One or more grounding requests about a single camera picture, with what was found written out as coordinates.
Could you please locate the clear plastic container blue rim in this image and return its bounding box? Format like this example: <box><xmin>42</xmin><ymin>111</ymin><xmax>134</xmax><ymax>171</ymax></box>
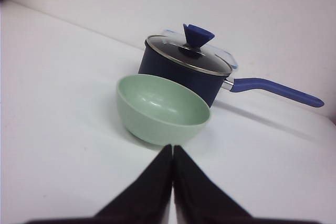
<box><xmin>160</xmin><ymin>29</ymin><xmax>238</xmax><ymax>71</ymax></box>

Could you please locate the green bowl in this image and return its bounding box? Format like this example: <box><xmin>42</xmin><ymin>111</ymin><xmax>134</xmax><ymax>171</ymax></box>
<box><xmin>116</xmin><ymin>74</ymin><xmax>211</xmax><ymax>146</ymax></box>

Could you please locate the dark blue saucepan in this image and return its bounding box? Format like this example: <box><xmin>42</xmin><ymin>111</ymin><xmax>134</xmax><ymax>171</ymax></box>
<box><xmin>139</xmin><ymin>40</ymin><xmax>324</xmax><ymax>108</ymax></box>

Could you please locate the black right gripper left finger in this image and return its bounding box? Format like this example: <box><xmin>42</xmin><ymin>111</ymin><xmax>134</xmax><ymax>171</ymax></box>
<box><xmin>29</xmin><ymin>145</ymin><xmax>173</xmax><ymax>223</ymax></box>

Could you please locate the glass pot lid blue knob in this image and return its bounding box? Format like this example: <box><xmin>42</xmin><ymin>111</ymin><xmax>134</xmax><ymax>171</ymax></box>
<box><xmin>146</xmin><ymin>24</ymin><xmax>233</xmax><ymax>76</ymax></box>

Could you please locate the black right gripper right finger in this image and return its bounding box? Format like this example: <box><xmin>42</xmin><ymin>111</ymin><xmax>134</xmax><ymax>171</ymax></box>
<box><xmin>173</xmin><ymin>145</ymin><xmax>315</xmax><ymax>223</ymax></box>

